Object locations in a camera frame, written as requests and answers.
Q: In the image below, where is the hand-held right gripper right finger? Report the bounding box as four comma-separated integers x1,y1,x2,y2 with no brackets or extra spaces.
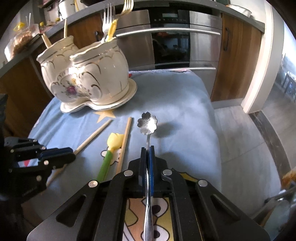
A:
149,145,271,241

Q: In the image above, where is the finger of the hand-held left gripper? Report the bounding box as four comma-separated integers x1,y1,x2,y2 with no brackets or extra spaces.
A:
10,153,77,179
4,137,73,158

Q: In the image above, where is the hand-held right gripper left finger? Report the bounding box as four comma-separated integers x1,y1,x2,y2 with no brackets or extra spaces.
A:
26,146,148,241

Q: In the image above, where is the yellow head green handle utensil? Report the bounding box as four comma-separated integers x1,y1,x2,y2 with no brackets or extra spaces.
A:
96,133,124,183

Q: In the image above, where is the silver flower spoon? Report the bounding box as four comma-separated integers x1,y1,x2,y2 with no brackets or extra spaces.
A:
137,112,158,241

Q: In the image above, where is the white floral ceramic utensil holder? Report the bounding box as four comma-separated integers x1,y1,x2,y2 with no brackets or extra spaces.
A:
36,35,130,105

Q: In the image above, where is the silver fork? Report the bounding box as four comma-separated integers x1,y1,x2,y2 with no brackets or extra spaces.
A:
101,3,116,42

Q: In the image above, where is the gold fork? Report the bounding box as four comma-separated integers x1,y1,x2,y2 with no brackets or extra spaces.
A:
114,0,134,20

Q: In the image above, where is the blue printed cloth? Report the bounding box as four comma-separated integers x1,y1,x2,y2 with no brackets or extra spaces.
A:
28,70,222,241

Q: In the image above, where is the white ceramic holder saucer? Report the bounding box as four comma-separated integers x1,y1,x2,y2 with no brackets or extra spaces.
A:
60,79,137,113

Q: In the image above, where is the glass bowl with food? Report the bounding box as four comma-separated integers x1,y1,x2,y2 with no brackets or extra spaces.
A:
5,30,33,62

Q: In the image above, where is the stainless steel oven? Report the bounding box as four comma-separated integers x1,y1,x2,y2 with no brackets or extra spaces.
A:
114,9,223,98

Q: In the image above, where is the narrow wooden cabinet door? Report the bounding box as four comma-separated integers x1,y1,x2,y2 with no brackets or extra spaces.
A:
210,13,263,102

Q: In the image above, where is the white lidded mug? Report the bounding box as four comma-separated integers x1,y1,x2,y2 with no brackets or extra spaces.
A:
58,0,75,19

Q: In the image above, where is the grey kitchen countertop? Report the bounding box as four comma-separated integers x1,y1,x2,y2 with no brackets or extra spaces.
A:
0,0,265,79

